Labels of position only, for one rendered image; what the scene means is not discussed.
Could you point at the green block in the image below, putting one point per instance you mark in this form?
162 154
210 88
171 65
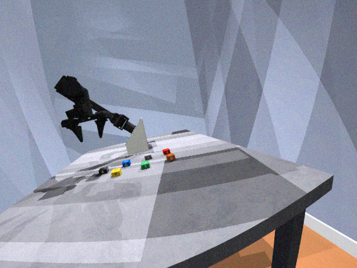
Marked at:
145 165

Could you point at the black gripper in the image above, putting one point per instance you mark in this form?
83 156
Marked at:
72 124

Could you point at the orange block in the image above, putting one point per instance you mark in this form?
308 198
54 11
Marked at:
170 157

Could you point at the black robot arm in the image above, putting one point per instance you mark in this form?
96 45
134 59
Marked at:
70 88

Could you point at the red block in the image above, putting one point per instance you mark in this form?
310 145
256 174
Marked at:
166 151

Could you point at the blue block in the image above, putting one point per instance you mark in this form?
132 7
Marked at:
126 163

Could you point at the yellow block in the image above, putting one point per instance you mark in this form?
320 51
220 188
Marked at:
116 172

